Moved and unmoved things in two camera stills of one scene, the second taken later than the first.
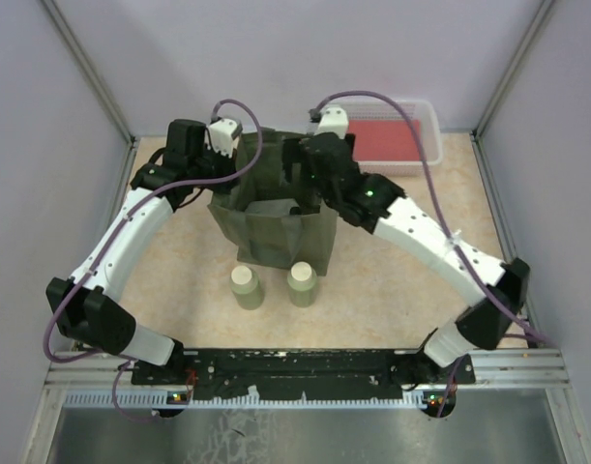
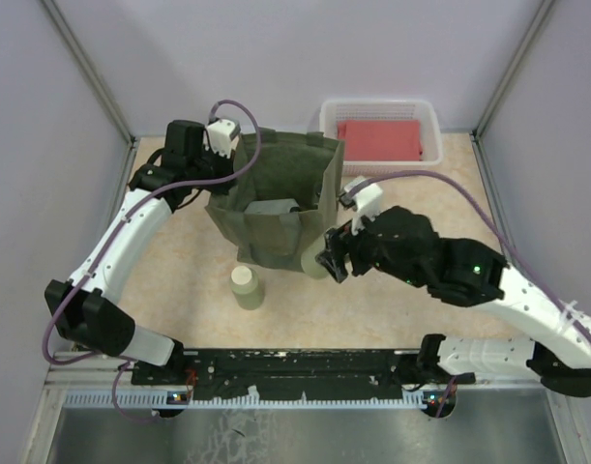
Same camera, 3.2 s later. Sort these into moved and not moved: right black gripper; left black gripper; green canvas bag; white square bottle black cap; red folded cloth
Moved: right black gripper
Not moved: green canvas bag; red folded cloth; left black gripper; white square bottle black cap
